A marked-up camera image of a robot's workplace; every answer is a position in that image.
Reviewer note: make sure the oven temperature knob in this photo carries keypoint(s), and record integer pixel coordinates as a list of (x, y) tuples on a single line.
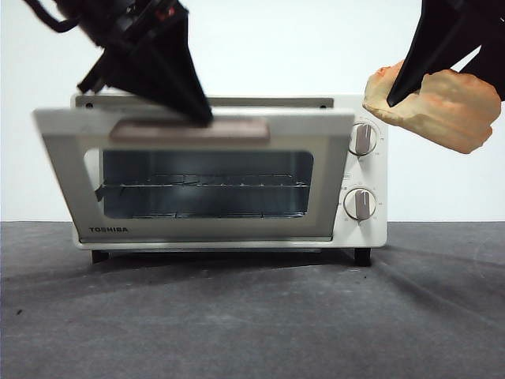
[(363, 139)]

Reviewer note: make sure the oven timer knob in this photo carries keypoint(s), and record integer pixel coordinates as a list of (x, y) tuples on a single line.
[(360, 204)]

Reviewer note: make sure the dark grey table cloth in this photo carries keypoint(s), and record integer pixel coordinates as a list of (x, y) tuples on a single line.
[(197, 323)]

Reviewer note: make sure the white Toshiba toaster oven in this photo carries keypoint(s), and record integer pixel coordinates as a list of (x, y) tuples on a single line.
[(380, 173)]

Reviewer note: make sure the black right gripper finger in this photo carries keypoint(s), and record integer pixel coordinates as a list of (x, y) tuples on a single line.
[(495, 59), (430, 39)]

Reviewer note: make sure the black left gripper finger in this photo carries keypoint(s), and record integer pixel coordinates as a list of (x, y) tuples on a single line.
[(154, 79), (185, 59)]

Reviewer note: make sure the golden bread loaf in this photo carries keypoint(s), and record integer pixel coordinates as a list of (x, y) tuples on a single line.
[(453, 118)]

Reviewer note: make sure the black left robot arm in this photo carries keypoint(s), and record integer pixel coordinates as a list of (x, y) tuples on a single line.
[(102, 23)]

